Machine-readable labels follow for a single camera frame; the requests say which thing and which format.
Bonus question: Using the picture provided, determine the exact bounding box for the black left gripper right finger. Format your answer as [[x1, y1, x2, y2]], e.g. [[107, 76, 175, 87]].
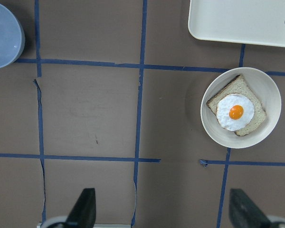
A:
[[228, 189, 271, 228]]

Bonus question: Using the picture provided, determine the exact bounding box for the fried egg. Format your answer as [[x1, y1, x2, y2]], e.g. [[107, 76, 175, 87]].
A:
[[216, 94, 254, 132]]

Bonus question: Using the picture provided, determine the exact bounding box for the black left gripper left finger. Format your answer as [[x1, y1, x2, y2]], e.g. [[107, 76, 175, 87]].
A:
[[65, 188, 96, 226]]

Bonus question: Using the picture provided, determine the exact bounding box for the cream round plate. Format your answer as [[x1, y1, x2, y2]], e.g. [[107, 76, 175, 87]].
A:
[[200, 67, 282, 149]]

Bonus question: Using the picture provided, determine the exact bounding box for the blue bowl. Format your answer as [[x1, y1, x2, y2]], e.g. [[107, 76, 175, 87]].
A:
[[0, 4, 25, 68]]

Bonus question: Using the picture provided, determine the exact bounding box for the cream bear tray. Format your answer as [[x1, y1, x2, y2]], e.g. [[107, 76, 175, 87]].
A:
[[188, 0, 285, 48]]

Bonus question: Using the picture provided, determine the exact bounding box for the bottom bread slice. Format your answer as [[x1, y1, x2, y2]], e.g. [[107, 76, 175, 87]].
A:
[[206, 75, 267, 137]]

